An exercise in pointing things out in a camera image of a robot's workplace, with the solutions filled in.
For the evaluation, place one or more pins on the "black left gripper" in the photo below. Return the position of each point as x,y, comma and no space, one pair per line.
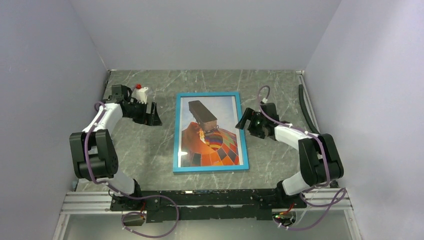
155,120

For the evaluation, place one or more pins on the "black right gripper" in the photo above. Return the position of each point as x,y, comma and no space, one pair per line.
250,114

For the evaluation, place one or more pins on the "clear plastic frame sheet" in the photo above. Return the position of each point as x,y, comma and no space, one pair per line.
212,132

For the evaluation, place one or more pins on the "blue wooden picture frame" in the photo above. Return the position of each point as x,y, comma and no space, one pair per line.
177,132

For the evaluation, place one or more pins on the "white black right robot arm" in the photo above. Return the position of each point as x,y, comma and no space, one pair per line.
319,160

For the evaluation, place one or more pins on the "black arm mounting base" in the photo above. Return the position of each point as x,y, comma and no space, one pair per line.
160,208

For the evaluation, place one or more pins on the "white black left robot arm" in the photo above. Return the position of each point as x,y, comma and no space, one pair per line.
93,153

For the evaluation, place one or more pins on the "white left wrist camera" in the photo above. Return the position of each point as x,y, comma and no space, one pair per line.
140,93

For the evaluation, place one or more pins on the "aluminium extrusion rail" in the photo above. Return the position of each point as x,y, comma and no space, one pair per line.
102,202

